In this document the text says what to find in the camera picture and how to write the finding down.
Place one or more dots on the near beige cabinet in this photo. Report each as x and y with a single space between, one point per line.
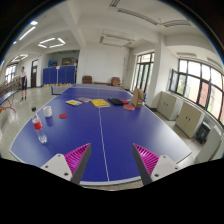
189 119

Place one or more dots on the left brown armchair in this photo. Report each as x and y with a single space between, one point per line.
87 80

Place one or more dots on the black paddle case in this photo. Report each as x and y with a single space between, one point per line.
115 101

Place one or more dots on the black waste bin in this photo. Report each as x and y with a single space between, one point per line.
203 132

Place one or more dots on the dark wooden door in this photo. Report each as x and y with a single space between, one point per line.
34 68

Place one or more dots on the blue ping pong table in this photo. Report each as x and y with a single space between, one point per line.
6 101
111 131

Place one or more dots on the blue partition screen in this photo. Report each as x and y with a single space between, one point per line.
59 75

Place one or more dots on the far beige cabinet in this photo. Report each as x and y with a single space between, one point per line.
169 106

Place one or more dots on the right brown armchair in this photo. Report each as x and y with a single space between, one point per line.
115 81

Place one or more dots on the yellow book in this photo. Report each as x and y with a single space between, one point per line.
100 103

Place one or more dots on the white paper cup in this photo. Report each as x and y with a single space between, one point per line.
47 111

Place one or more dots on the colourful booklet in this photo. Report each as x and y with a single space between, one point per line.
74 102

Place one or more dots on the standing person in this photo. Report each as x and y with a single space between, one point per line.
23 79

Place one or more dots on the grey paper sheet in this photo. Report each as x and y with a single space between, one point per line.
83 99

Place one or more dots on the red bottle cap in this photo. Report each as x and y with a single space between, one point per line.
63 116

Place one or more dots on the red ping pong paddle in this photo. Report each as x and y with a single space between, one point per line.
129 107

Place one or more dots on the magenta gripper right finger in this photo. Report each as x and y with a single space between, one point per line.
151 166

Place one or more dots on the clear plastic water bottle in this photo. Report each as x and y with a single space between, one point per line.
37 123

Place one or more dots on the brown armchair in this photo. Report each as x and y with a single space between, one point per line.
115 81
87 80

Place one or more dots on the brown paper bag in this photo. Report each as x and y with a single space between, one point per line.
137 99

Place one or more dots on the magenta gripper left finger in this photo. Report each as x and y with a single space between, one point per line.
70 166

